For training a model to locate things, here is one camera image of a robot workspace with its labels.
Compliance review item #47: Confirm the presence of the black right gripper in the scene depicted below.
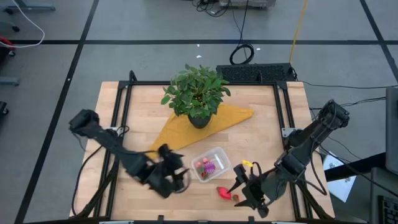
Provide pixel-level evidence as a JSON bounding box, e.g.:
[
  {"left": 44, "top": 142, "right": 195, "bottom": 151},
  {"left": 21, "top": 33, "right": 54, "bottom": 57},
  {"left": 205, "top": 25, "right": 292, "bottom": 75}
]
[{"left": 227, "top": 170, "right": 289, "bottom": 209}]

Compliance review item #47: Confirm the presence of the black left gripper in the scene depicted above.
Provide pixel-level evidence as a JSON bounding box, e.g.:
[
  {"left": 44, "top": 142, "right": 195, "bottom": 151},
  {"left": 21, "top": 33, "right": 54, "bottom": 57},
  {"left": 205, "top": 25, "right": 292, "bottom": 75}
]
[{"left": 146, "top": 144, "right": 191, "bottom": 199}]

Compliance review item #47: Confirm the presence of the clear plastic tupperware container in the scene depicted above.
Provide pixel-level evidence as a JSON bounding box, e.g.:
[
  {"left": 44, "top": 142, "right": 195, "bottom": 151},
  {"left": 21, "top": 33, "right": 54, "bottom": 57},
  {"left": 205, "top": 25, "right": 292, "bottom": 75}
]
[{"left": 191, "top": 146, "right": 233, "bottom": 183}]

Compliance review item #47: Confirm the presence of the yellow cloth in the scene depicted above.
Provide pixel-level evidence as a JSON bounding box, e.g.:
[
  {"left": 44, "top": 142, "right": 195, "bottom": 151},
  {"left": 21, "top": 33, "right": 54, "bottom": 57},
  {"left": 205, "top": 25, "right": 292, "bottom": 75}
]
[{"left": 146, "top": 103, "right": 254, "bottom": 161}]

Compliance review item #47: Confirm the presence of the green plant in black pot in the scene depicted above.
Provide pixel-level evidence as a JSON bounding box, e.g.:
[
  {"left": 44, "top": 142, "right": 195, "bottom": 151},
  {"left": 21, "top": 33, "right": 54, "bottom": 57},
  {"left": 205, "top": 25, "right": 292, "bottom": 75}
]
[{"left": 160, "top": 63, "right": 231, "bottom": 129}]

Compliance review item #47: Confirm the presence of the white paper sheet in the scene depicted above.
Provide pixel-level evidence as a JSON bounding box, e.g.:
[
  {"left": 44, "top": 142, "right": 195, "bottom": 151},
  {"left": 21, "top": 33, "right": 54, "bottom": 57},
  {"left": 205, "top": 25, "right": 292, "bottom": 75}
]
[{"left": 323, "top": 151, "right": 357, "bottom": 203}]

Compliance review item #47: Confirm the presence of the black desk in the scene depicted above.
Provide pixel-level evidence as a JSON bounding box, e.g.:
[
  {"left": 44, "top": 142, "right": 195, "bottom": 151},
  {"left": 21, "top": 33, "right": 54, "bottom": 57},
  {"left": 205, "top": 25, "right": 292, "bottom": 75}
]
[{"left": 325, "top": 152, "right": 398, "bottom": 224}]

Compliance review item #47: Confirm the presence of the black mesh computer box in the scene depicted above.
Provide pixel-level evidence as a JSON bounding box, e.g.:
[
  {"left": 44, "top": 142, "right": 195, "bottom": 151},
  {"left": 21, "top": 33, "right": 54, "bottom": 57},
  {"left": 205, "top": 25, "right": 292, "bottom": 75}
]
[{"left": 216, "top": 63, "right": 295, "bottom": 83}]

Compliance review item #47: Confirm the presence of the black keyboard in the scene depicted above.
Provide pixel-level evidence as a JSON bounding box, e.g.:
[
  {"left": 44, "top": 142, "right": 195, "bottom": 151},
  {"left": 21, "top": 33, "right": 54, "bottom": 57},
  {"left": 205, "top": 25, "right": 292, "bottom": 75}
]
[{"left": 377, "top": 195, "right": 398, "bottom": 224}]

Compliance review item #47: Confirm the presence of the grey floor device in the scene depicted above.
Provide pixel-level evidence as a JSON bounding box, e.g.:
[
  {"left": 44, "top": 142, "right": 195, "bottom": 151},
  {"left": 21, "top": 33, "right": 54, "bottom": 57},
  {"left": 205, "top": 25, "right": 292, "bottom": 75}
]
[{"left": 219, "top": 0, "right": 276, "bottom": 9}]

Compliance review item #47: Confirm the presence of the grey metal floor leg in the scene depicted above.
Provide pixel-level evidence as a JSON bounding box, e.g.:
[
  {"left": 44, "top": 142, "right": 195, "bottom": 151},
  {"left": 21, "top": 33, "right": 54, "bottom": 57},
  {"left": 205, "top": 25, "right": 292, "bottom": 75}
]
[{"left": 0, "top": 77, "right": 21, "bottom": 86}]

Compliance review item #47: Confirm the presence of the grey chair base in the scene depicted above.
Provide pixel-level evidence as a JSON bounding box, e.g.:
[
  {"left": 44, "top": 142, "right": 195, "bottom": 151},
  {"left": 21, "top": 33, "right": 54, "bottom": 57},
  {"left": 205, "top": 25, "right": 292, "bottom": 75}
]
[{"left": 0, "top": 0, "right": 57, "bottom": 15}]

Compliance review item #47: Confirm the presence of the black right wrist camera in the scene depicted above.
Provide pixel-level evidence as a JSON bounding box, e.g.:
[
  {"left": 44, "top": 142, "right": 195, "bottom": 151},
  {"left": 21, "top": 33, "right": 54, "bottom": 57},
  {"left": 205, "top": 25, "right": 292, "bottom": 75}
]
[{"left": 233, "top": 164, "right": 249, "bottom": 184}]

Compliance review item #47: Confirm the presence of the black aluminium table frame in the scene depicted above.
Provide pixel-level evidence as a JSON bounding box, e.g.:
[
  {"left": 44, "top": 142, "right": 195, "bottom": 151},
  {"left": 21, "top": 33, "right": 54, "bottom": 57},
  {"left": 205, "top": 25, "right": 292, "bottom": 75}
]
[{"left": 71, "top": 70, "right": 335, "bottom": 223}]

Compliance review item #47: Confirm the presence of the black coiled cable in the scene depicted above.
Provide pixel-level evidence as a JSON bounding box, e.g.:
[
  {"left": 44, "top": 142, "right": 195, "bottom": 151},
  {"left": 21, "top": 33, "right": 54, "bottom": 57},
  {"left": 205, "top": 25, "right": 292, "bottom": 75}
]
[{"left": 229, "top": 0, "right": 255, "bottom": 65}]

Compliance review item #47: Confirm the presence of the yellow cable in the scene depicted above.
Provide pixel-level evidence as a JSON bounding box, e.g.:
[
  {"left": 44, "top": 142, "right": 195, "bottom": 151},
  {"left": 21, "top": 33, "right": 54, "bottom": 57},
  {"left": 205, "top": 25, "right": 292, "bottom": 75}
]
[{"left": 289, "top": 0, "right": 308, "bottom": 62}]

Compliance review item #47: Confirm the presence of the black cable bundle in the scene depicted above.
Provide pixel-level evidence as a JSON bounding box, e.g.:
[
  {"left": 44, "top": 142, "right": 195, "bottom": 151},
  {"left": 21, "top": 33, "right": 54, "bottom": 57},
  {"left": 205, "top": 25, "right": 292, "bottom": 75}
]
[{"left": 192, "top": 0, "right": 231, "bottom": 18}]

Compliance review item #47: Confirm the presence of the white cable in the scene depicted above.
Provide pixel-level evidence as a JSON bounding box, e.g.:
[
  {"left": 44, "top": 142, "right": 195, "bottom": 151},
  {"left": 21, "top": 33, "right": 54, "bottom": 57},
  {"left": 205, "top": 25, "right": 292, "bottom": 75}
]
[{"left": 0, "top": 0, "right": 46, "bottom": 49}]

